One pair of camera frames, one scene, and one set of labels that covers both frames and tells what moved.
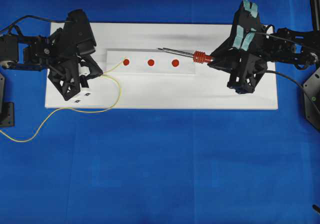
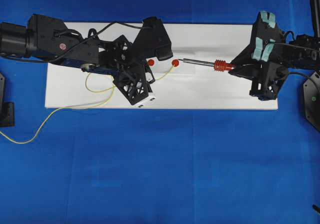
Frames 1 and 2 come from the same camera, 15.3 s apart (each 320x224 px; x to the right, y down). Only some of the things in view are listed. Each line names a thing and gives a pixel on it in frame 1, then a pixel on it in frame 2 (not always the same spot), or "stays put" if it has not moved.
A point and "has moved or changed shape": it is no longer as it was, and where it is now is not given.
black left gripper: (65, 73) -> (130, 74)
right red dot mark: (175, 62) stays put
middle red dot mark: (150, 62) stays put
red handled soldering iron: (198, 56) has moved or changed shape
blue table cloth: (69, 165) stays put
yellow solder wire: (107, 74) -> (165, 74)
